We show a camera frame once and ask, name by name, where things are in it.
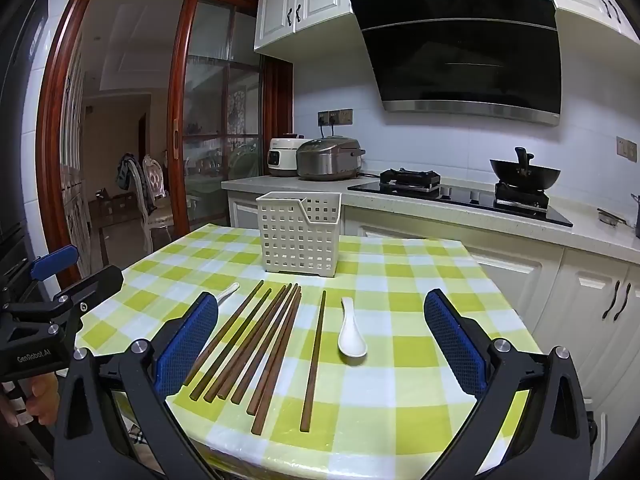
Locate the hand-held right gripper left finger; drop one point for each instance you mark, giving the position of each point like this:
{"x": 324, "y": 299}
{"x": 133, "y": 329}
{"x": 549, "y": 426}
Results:
{"x": 187, "y": 345}

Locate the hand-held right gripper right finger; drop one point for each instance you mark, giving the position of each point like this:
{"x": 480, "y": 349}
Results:
{"x": 452, "y": 340}

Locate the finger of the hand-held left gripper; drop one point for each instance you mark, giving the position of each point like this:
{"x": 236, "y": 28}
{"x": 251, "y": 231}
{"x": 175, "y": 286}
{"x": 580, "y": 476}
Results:
{"x": 95, "y": 285}
{"x": 52, "y": 260}

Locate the brown wooden chopstick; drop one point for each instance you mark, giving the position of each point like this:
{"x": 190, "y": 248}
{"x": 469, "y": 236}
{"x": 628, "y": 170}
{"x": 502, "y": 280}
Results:
{"x": 264, "y": 344}
{"x": 263, "y": 411}
{"x": 314, "y": 360}
{"x": 255, "y": 341}
{"x": 231, "y": 343}
{"x": 255, "y": 398}
{"x": 225, "y": 332}
{"x": 245, "y": 343}

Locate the white ceramic spoon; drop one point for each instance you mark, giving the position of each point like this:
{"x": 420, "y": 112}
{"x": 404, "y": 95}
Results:
{"x": 351, "y": 342}
{"x": 230, "y": 290}

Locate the white perforated utensil basket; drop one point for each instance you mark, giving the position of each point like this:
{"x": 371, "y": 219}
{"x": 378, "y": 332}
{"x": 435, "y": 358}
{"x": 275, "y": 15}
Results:
{"x": 295, "y": 240}

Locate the person's left hand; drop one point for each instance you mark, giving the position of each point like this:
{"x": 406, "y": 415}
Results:
{"x": 42, "y": 400}

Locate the green checked tablecloth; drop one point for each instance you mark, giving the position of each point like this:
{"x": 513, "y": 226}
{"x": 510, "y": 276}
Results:
{"x": 400, "y": 385}

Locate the wooden dining table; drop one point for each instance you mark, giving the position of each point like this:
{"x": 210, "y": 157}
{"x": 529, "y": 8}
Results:
{"x": 112, "y": 207}

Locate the dark clothing on chair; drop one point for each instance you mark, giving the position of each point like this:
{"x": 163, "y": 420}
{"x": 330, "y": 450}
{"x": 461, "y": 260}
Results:
{"x": 125, "y": 170}

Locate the white ornate chair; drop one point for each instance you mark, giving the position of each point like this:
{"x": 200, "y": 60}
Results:
{"x": 155, "y": 185}

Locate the black glass gas hob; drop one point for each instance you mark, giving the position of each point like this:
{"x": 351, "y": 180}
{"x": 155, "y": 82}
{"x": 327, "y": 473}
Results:
{"x": 465, "y": 202}

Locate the black burner grate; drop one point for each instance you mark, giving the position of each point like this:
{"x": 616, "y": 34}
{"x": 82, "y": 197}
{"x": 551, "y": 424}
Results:
{"x": 410, "y": 180}
{"x": 522, "y": 197}

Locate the white stone kitchen countertop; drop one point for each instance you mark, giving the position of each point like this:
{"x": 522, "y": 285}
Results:
{"x": 575, "y": 232}

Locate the black wok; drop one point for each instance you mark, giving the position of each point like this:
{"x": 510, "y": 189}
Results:
{"x": 525, "y": 172}

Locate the white rice cooker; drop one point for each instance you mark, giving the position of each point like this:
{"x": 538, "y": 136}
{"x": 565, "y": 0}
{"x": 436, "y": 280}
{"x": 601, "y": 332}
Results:
{"x": 280, "y": 155}

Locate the glass sliding door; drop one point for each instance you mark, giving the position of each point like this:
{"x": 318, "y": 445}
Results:
{"x": 220, "y": 110}

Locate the silver rice cooker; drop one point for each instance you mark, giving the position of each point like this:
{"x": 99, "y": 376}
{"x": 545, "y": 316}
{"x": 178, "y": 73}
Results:
{"x": 327, "y": 160}

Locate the black glass range hood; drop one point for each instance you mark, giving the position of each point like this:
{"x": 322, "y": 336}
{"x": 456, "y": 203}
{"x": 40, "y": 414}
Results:
{"x": 450, "y": 50}

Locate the red wooden door frame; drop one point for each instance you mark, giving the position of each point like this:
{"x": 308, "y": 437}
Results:
{"x": 52, "y": 135}

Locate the wall power outlet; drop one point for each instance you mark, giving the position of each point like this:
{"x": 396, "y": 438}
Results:
{"x": 336, "y": 117}
{"x": 626, "y": 148}

